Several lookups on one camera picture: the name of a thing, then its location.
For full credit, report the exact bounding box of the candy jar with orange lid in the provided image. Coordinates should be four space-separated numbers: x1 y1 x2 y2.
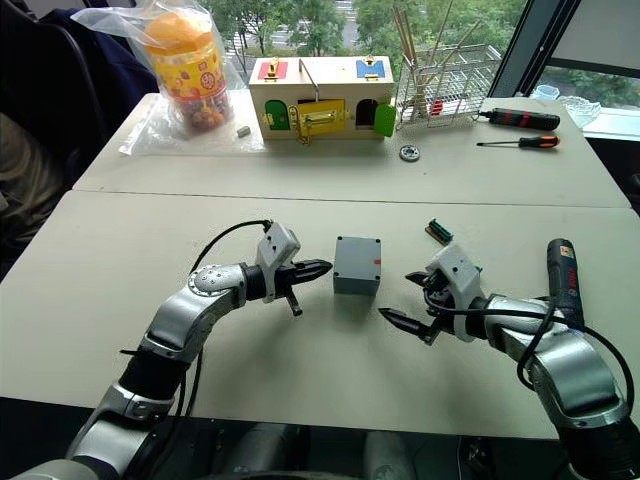
143 11 236 134

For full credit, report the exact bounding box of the clear glass bowl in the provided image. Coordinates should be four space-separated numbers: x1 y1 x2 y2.
556 94 603 129

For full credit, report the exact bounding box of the clear plastic bag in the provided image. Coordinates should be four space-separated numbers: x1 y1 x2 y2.
69 0 267 157

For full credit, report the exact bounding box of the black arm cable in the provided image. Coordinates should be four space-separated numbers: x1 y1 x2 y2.
174 219 274 417
424 294 637 417

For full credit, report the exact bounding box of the orange-handled screwdriver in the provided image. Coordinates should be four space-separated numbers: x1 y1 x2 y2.
475 134 562 150

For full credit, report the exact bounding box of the light wooden stick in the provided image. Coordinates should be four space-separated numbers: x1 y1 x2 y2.
419 0 455 101
439 18 484 64

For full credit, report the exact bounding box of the grey plastic box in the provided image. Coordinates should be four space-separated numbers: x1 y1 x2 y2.
332 235 383 297

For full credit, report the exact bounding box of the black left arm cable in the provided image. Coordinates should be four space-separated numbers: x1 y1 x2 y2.
174 219 274 417

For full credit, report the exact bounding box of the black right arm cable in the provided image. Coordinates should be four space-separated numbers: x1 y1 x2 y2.
424 294 637 417

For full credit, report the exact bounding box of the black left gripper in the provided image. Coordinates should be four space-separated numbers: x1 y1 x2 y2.
273 258 334 318

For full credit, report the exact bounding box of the small green bit holder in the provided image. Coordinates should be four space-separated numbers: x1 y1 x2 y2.
424 217 454 246

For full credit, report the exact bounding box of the reddish wooden stick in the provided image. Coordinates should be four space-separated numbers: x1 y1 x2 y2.
391 5 417 69

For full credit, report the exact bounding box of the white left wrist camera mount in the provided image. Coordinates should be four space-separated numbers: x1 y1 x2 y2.
255 221 303 305

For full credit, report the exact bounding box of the dark blue electric screwdriver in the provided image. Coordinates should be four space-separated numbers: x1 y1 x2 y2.
545 237 587 332

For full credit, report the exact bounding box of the dark blue jacket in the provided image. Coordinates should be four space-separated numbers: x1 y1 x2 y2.
39 6 162 132

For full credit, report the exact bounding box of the black window frame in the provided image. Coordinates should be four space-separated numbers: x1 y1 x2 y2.
486 0 640 99

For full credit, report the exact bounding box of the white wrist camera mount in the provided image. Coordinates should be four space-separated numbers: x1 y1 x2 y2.
255 221 303 305
424 242 487 344

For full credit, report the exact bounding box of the black office chair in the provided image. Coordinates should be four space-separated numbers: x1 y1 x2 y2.
0 0 111 171

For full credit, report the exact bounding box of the black red-banded power screwdriver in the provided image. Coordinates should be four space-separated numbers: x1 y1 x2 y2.
476 107 562 132

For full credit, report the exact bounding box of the khaki cloth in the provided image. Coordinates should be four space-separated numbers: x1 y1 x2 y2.
0 113 69 264

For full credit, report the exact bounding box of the wooden lock box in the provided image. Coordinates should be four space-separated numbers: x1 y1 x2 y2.
248 55 397 145

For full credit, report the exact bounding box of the metal wire rack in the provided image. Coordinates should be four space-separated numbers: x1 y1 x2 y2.
395 43 503 131

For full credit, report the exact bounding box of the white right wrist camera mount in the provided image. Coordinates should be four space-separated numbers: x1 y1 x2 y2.
424 242 487 344

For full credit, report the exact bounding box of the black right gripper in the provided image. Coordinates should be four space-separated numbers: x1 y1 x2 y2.
377 269 457 347

